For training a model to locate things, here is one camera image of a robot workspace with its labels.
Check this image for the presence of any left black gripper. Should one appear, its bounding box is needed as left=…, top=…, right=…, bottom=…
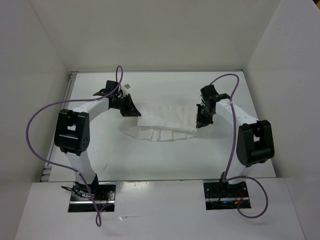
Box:
left=111, top=93, right=141, bottom=117

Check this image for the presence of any white pleated skirt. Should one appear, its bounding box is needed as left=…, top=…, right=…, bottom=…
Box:
left=120, top=103, right=197, bottom=142

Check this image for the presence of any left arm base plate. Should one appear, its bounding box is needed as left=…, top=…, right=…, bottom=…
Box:
left=62, top=181, right=116, bottom=213

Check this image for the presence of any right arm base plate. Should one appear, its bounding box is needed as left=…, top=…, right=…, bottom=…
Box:
left=203, top=179, right=251, bottom=211

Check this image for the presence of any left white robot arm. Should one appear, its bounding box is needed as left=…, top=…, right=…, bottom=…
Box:
left=54, top=80, right=141, bottom=200

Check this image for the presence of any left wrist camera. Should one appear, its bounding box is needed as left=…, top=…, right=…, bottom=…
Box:
left=121, top=84, right=131, bottom=92

